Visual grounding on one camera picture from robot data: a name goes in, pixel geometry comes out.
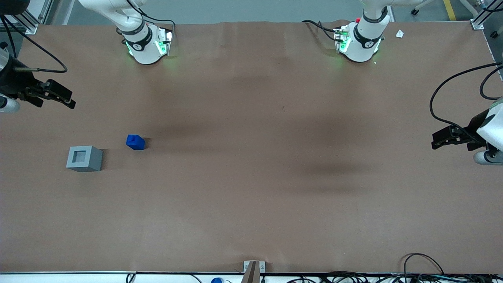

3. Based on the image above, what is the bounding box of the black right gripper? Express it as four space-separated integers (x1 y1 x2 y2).
0 68 76 109

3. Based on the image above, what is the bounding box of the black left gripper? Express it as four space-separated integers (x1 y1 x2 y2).
431 110 490 152

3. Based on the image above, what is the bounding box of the blue plastic part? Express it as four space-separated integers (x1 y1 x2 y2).
126 134 145 151

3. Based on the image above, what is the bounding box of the gray square base block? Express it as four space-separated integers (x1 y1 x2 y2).
66 146 103 173

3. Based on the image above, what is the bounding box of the chair leg with caster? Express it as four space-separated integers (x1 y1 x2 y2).
410 0 437 16

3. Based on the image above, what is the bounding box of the brown paper table cover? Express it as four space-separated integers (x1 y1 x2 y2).
0 20 503 274

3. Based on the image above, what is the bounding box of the long black left wrist cable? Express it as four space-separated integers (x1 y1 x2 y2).
430 62 503 144

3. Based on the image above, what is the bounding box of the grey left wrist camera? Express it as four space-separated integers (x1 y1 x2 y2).
473 149 503 165

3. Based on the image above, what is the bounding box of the short black looped cable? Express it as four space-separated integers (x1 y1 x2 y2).
479 66 503 100

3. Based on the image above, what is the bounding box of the black arched floor cable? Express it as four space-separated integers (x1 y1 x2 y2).
404 253 445 276

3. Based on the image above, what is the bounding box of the black tangled cable bundle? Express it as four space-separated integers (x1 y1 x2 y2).
286 270 503 283

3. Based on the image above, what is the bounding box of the black left arm base cable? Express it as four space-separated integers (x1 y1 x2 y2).
301 20 342 42

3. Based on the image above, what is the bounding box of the white table edge rail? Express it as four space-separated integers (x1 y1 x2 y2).
0 271 503 283

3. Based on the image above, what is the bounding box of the metal table edge bracket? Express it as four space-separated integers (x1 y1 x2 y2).
243 261 266 274

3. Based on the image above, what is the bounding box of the brown camera post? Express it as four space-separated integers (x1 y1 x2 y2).
240 261 261 283

